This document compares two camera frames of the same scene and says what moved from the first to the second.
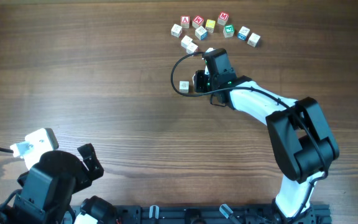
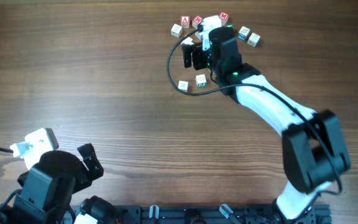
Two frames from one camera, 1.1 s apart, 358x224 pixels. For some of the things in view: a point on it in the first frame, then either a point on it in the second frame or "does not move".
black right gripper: (198, 79) -> (197, 53)
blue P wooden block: (243, 33) does not move
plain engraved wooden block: (184, 86) does not move
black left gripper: (95, 170) does not move
